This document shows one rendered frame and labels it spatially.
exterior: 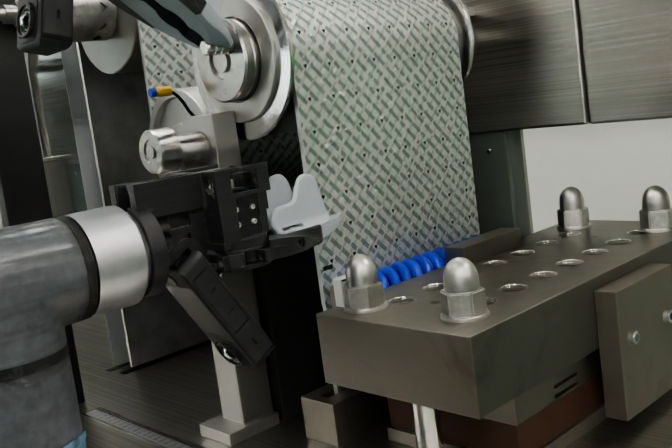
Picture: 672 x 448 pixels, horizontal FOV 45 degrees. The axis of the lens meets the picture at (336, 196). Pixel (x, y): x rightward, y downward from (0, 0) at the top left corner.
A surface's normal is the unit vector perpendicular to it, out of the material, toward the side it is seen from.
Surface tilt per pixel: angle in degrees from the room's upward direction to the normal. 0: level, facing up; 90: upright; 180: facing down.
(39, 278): 84
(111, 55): 90
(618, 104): 90
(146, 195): 90
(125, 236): 61
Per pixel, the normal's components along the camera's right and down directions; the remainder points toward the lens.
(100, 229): 0.38, -0.71
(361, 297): -0.28, 0.15
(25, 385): 0.55, 0.03
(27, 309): 0.73, 0.00
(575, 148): -0.72, 0.18
